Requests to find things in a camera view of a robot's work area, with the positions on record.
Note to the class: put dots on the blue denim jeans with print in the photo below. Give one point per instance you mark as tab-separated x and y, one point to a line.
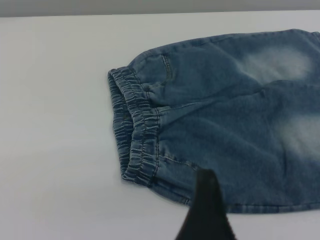
225	125

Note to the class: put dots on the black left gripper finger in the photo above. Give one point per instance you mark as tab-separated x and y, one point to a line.
206	212

